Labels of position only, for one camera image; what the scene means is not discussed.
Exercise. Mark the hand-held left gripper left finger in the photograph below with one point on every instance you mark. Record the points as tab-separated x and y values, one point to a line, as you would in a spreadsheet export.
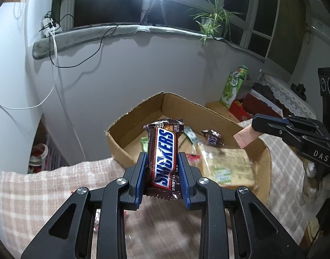
140	172

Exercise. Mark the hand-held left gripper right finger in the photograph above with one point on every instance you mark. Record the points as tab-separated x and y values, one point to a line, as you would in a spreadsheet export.
182	175

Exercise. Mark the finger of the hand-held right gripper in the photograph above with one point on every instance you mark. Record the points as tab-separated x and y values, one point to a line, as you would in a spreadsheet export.
267	126

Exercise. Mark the clear red-edged snack packet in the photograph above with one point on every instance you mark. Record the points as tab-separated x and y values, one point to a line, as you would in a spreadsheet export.
193	157

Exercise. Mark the pink snack packet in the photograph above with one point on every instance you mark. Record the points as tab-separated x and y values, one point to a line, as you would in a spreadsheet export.
246	139

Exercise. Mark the large brown chocolate bar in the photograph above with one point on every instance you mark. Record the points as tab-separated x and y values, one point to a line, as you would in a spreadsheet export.
162	156

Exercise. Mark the green white snack packet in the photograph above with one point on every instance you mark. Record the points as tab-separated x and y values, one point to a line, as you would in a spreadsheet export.
144	144

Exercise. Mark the cardboard box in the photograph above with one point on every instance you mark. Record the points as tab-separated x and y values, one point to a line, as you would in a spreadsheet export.
175	105

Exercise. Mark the person's right forearm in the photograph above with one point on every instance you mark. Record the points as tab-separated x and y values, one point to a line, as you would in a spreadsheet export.
329	215

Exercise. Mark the person's right hand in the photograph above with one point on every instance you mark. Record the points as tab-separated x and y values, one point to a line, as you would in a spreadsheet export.
313	188

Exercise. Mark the red box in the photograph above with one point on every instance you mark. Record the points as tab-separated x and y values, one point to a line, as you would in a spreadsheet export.
240	110

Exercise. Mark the white lace cloth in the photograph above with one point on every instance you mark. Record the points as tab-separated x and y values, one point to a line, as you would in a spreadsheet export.
286	94

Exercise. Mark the small teal white packet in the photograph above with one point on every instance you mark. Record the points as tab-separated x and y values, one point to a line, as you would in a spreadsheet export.
190	135

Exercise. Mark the small brown chocolate bar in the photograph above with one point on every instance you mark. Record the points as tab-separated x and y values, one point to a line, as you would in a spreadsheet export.
213	139

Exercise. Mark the large clear cracker package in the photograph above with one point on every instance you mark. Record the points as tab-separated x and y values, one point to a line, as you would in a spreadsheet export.
229	162

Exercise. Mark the green carton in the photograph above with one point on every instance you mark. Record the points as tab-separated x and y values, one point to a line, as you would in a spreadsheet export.
231	89

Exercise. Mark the plaid blanket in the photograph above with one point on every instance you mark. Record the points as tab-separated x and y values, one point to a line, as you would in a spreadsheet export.
46	180

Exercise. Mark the red white bag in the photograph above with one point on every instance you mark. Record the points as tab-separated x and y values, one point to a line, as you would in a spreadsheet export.
38	157

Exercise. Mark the potted spider plant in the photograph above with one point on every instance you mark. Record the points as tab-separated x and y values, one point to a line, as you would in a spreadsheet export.
208	23

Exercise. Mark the grey windowsill cloth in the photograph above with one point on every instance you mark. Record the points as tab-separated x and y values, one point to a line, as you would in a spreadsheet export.
86	36

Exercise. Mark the window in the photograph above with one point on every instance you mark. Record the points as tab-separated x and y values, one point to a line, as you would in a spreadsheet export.
111	10

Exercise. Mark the black tripod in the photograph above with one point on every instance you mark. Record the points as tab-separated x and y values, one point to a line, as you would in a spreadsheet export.
154	5

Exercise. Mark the white power strip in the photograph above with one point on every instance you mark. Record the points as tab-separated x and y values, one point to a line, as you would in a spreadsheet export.
49	27

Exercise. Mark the black camera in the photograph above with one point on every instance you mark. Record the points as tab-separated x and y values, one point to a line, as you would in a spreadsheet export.
298	90

